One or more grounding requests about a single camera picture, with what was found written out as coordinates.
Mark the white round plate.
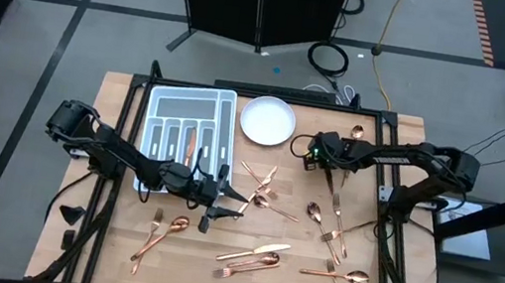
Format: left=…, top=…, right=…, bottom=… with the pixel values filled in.
left=235, top=91, right=301, bottom=151

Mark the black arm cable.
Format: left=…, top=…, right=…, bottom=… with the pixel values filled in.
left=287, top=131, right=319, bottom=163
left=135, top=138, right=207, bottom=212

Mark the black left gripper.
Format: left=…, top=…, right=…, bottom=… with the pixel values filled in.
left=162, top=157, right=254, bottom=239

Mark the yellow cable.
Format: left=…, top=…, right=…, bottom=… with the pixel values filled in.
left=364, top=0, right=411, bottom=112

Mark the small black block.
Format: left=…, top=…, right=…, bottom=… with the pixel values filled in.
left=59, top=227, right=77, bottom=252

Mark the black bar behind table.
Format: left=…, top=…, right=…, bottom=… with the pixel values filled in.
left=212, top=75, right=339, bottom=107

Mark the white paper sheet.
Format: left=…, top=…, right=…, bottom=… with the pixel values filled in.
left=431, top=195, right=501, bottom=262

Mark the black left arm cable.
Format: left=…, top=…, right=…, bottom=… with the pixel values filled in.
left=135, top=138, right=207, bottom=212

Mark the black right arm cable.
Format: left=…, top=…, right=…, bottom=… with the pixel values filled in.
left=287, top=131, right=319, bottom=163

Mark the white cable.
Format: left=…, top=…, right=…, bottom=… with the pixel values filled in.
left=301, top=77, right=358, bottom=106

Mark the white cutlery organizer tray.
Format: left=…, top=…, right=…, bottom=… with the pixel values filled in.
left=132, top=77, right=247, bottom=207

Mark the black triangular bracket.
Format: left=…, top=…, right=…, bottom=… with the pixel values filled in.
left=56, top=202, right=88, bottom=228

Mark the copper table knife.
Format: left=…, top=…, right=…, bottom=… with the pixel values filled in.
left=183, top=126, right=199, bottom=169
left=234, top=160, right=279, bottom=225
left=214, top=233, right=292, bottom=272

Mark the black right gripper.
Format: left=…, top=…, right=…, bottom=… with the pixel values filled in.
left=299, top=128, right=353, bottom=197

